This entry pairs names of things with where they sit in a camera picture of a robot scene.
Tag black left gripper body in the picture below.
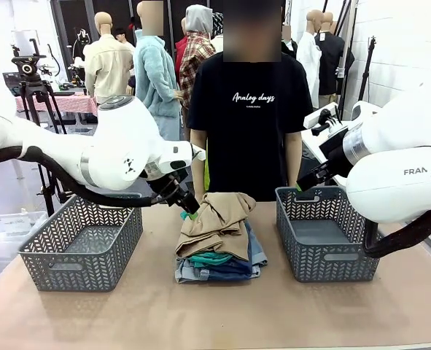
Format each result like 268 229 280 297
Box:
147 173 201 216

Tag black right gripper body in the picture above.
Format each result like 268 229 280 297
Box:
295 127 351 191

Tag beige top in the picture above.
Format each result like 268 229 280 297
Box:
174 192 257 262

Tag teal top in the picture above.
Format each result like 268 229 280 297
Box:
188 251 235 270

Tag dark blue denim shorts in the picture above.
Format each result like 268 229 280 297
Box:
189 220 255 281

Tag person's right forearm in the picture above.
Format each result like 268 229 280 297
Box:
190 129 209 201

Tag person's left forearm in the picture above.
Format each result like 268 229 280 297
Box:
284 131 303 187

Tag large white table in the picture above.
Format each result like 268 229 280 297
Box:
300 127 349 187

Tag gray woven plastic basket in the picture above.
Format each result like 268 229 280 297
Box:
275 185 381 284
18 192 144 292

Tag light blue denim shorts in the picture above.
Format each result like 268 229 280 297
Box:
174 222 268 284

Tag person in black t-shirt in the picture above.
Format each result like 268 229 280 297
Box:
186 0 314 202

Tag mannequin in black shirt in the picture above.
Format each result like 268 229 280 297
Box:
315 11 355 109

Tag black light stand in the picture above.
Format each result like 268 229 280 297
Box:
357 36 378 103

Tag mannequin in white shirt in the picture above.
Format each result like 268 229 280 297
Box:
295 9 324 110

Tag person in black jacket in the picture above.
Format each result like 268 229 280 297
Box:
281 24 298 59

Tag table with pink cloth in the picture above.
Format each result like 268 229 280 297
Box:
15 91 98 117

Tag mannequin in hoodie and plaid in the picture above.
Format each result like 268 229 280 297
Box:
178 4 218 110

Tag mannequin in cream jacket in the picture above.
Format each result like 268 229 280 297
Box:
83 11 134 105

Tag person with black hair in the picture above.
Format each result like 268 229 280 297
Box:
112 27 136 54

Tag clear plastic storage bin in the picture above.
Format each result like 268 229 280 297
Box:
0 210 48 292

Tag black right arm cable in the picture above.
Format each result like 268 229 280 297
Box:
362 207 431 259

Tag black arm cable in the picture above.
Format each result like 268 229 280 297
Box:
0 145 187 209
362 207 431 259

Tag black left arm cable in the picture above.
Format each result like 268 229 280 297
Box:
0 145 187 209

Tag black camera tripod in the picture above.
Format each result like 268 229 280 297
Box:
10 38 69 216

